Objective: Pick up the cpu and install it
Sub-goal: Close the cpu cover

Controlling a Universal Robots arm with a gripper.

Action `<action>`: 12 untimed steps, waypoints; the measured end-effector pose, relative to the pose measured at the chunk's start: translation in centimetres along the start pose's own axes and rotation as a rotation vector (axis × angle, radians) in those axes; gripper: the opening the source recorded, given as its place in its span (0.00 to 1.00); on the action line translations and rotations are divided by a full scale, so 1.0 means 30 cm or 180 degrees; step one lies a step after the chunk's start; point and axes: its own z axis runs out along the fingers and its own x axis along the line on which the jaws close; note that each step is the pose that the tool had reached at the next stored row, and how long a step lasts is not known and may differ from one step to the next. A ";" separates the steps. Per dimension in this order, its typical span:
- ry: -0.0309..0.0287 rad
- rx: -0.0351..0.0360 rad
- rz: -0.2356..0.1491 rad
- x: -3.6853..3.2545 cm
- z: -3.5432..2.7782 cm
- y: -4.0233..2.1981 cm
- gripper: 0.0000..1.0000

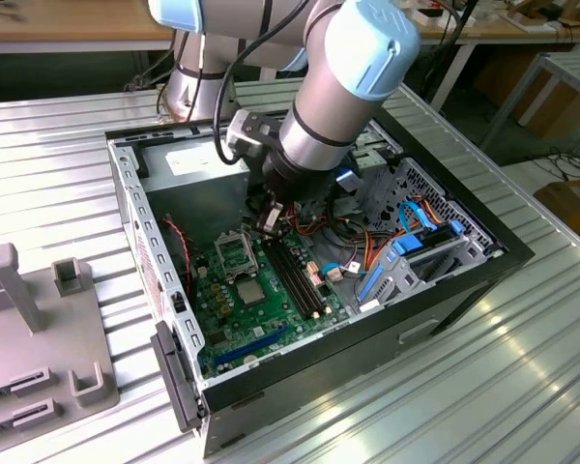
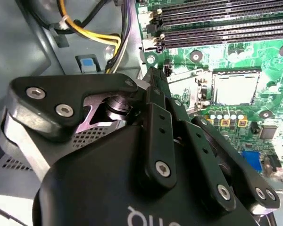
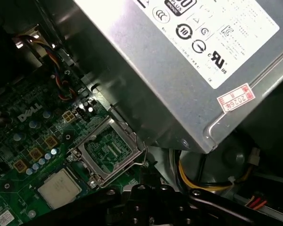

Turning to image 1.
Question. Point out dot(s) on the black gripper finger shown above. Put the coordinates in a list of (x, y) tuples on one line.
[(272, 217)]

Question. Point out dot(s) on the CPU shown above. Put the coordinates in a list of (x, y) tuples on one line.
[(249, 292)]

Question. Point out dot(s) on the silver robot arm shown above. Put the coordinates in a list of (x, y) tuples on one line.
[(328, 121)]

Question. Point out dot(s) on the black RAM slot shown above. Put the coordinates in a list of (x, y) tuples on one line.
[(290, 279), (301, 275), (284, 280), (296, 277)]

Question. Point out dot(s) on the grey power supply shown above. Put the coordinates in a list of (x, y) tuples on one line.
[(193, 203)]

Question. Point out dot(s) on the white power connector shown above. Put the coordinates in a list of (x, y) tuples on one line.
[(202, 272)]

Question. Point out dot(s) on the black case fan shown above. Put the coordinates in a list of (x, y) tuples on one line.
[(175, 261)]

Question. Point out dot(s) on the green motherboard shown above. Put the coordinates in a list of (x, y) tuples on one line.
[(266, 325)]

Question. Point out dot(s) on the blue expansion slot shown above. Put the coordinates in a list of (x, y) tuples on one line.
[(251, 347)]

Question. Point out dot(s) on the black square chip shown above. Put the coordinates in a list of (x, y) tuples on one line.
[(219, 338)]

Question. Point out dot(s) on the blue disk carrier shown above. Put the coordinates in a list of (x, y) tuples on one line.
[(407, 245)]

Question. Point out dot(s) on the grey disk bay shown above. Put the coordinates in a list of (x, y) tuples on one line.
[(418, 282)]

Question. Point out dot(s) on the black PC case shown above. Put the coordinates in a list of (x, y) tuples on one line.
[(319, 382)]

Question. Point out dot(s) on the black plastic case panel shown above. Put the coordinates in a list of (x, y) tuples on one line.
[(174, 377)]

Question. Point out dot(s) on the white flat box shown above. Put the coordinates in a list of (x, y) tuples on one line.
[(435, 20)]

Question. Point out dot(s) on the grey parts rack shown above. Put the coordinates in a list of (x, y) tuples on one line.
[(53, 338)]

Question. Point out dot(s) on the large brown cardboard box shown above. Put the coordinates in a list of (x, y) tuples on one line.
[(556, 106)]

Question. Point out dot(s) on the flat cardboard piece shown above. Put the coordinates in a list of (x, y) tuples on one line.
[(517, 19)]

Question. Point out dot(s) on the wooden workbench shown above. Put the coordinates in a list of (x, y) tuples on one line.
[(53, 26)]

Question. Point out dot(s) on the small brown cardboard box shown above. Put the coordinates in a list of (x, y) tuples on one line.
[(575, 208)]

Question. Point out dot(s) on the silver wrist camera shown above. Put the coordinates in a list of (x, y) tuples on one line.
[(239, 137), (346, 180)]

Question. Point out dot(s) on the blue carrier rail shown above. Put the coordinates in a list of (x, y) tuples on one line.
[(371, 282)]

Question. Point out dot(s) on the grey metal frame table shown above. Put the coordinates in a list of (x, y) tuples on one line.
[(575, 63)]

